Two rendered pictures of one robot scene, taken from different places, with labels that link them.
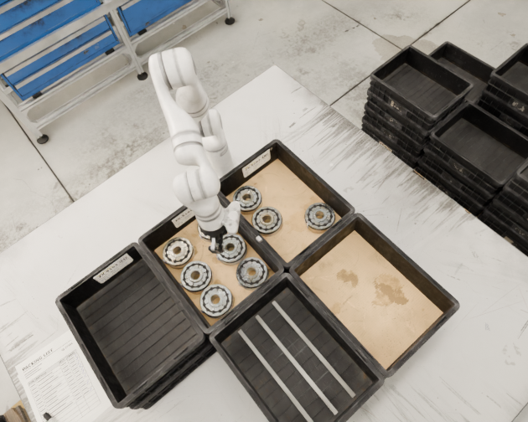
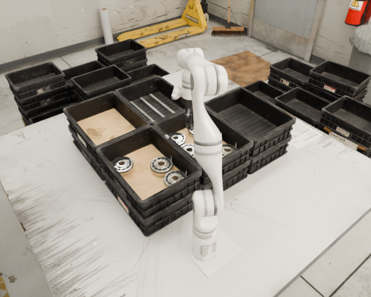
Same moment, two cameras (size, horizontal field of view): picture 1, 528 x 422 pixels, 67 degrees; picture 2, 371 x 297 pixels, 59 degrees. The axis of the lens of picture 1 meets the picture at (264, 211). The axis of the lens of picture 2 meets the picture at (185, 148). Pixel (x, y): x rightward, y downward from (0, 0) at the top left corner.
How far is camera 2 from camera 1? 1.71 m
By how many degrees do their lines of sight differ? 77
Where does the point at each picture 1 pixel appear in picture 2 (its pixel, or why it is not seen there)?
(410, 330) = (92, 119)
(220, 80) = not seen: outside the picture
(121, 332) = (255, 124)
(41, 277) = (338, 174)
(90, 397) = not seen: hidden behind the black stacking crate
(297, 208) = (136, 176)
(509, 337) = (39, 136)
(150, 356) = (234, 116)
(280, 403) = (166, 102)
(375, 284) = (100, 136)
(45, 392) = (297, 126)
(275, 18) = not seen: outside the picture
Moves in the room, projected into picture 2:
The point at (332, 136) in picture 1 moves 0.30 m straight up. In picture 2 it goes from (81, 276) to (61, 229)
